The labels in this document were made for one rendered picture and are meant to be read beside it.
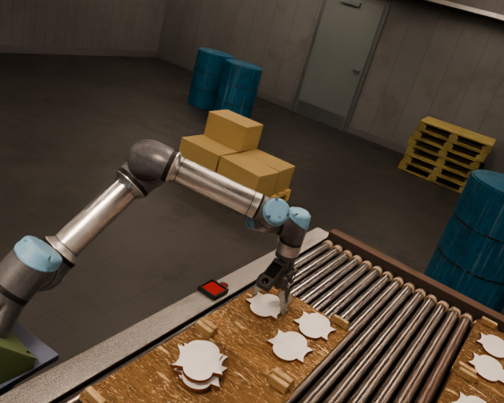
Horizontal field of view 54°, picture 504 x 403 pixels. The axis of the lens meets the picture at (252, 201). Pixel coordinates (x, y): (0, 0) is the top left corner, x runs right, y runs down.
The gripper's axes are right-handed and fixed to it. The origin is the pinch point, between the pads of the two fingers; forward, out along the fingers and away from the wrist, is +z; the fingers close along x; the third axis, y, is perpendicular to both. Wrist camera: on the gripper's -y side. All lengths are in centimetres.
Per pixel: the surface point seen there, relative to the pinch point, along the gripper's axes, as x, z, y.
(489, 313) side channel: -62, -1, 74
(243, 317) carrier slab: 1.6, 0.7, -11.1
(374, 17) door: 262, -101, 687
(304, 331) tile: -15.6, -0.4, -1.5
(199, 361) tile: -4.2, -3.6, -41.5
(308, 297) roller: -5.7, 2.3, 21.5
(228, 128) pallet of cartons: 210, 37, 271
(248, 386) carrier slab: -16.1, 0.9, -33.8
